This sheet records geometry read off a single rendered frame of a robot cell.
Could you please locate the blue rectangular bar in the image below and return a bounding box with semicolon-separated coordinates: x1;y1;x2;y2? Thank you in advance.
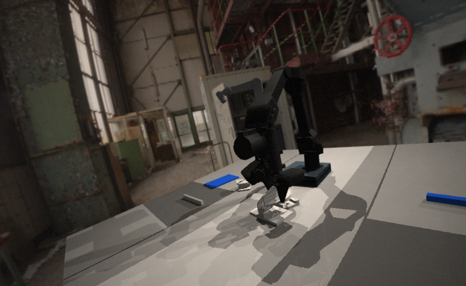
426;193;466;207

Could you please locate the beige rectangular bar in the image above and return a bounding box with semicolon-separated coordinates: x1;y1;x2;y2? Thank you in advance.
183;194;204;205

